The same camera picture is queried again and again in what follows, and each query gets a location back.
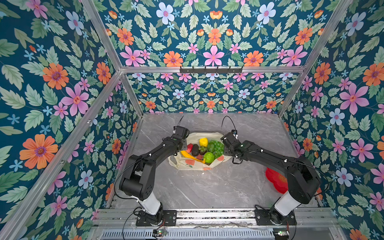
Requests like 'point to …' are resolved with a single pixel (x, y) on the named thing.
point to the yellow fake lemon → (203, 142)
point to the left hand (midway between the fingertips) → (182, 141)
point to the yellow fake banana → (184, 154)
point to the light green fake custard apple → (209, 157)
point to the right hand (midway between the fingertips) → (228, 148)
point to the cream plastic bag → (184, 162)
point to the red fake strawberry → (189, 148)
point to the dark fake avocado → (195, 152)
